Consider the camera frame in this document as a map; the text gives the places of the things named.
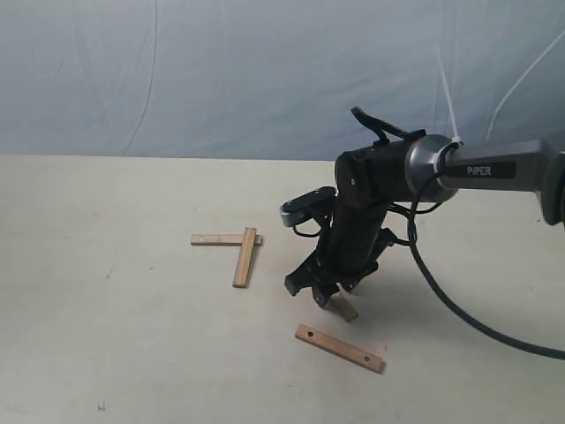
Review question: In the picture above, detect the grey backdrop cloth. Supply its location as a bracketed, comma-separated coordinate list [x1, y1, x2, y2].
[1, 1, 564, 160]

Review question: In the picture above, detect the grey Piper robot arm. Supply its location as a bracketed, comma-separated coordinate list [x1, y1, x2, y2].
[280, 134, 564, 307]

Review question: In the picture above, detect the white zip tie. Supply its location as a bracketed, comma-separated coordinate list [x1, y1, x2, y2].
[435, 46, 463, 176]

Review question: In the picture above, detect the wood strip with holes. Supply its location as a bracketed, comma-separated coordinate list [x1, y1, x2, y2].
[295, 324, 386, 374]

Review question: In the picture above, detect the short wood block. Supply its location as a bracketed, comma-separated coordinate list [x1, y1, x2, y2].
[328, 293, 358, 323]

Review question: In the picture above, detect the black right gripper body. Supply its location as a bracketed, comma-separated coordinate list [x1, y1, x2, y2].
[284, 195, 395, 296]

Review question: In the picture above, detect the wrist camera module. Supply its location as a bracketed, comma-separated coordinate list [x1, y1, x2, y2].
[279, 186, 336, 228]

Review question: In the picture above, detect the horizontal wood strip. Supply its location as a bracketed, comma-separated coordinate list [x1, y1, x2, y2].
[191, 234, 244, 246]

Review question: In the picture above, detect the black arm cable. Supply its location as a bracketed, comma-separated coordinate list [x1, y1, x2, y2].
[350, 105, 565, 360]

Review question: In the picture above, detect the upright-lying wood strip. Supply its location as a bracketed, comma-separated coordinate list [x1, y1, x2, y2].
[232, 227, 257, 288]

